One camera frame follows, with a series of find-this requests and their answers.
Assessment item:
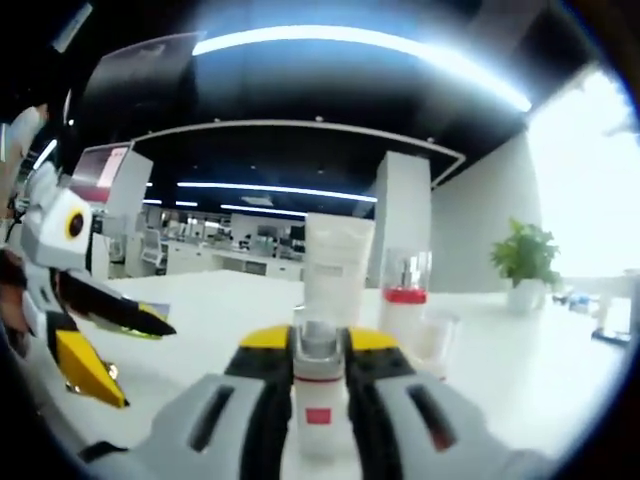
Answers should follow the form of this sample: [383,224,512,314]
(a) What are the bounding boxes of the background ceiling light strip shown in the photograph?
[176,180,380,204]
[219,203,309,218]

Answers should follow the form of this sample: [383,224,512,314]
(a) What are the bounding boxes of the small skincare bottle red label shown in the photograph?
[291,306,350,460]

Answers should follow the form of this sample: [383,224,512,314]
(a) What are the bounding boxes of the white office chair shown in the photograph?
[141,230,169,275]

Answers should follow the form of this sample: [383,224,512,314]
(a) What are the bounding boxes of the monitor with red screen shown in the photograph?
[71,143,135,203]

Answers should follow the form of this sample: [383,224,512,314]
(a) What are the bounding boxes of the blue packet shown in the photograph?
[143,301,172,326]

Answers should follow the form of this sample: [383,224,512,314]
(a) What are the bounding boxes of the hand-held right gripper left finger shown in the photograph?
[144,323,295,480]

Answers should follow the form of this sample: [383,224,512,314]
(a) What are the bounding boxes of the large bright window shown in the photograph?
[524,69,640,281]

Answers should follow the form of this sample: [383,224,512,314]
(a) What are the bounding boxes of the person's left hand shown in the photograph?
[0,248,39,359]

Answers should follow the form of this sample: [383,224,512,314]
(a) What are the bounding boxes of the white skincare bottle red band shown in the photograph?
[378,247,433,364]

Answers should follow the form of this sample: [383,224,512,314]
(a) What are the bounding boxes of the white skincare tube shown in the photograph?
[302,211,376,331]

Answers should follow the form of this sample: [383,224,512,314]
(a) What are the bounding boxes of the long ceiling light strip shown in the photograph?
[192,24,532,112]

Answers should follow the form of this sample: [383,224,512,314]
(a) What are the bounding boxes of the small blue object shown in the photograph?
[552,289,597,310]

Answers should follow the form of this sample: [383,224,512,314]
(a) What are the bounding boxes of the potted green plant white pot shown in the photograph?
[489,216,565,315]

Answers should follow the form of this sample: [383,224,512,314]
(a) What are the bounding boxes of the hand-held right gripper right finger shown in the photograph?
[343,326,506,480]

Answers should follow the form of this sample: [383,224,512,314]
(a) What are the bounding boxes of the small white stand dark base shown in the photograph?
[592,268,634,345]

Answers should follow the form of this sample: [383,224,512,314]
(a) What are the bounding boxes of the white background counter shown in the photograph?
[167,239,306,281]

